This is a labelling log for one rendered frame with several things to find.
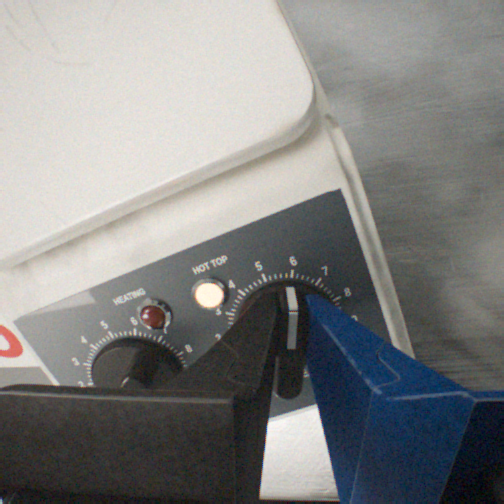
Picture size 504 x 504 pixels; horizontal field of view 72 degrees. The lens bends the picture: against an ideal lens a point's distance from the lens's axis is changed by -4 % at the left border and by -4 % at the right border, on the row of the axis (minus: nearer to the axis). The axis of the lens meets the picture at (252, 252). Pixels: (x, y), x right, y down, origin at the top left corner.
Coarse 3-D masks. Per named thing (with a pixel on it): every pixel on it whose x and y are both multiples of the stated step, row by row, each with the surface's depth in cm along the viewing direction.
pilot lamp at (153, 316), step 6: (150, 306) 11; (156, 306) 11; (144, 312) 11; (150, 312) 11; (156, 312) 11; (162, 312) 12; (144, 318) 11; (150, 318) 11; (156, 318) 11; (162, 318) 12; (150, 324) 12; (156, 324) 12
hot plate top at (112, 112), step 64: (0, 0) 11; (64, 0) 10; (128, 0) 10; (192, 0) 9; (256, 0) 9; (0, 64) 11; (64, 64) 10; (128, 64) 10; (192, 64) 9; (256, 64) 9; (0, 128) 10; (64, 128) 10; (128, 128) 9; (192, 128) 9; (256, 128) 9; (0, 192) 10; (64, 192) 9; (128, 192) 9; (0, 256) 10
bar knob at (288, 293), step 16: (272, 288) 11; (288, 288) 11; (304, 288) 11; (288, 304) 10; (304, 304) 10; (288, 320) 10; (304, 320) 10; (288, 336) 10; (304, 336) 10; (288, 352) 10; (304, 352) 10; (288, 368) 10; (304, 368) 10; (288, 384) 10
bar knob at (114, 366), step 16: (112, 352) 12; (128, 352) 12; (144, 352) 12; (160, 352) 12; (96, 368) 12; (112, 368) 12; (128, 368) 11; (144, 368) 11; (160, 368) 12; (176, 368) 12; (96, 384) 12; (112, 384) 12; (128, 384) 11; (144, 384) 11; (160, 384) 12
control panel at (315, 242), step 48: (336, 192) 10; (240, 240) 11; (288, 240) 11; (336, 240) 11; (96, 288) 11; (144, 288) 11; (192, 288) 11; (240, 288) 11; (336, 288) 11; (48, 336) 12; (96, 336) 12; (144, 336) 12; (192, 336) 12; (384, 336) 12
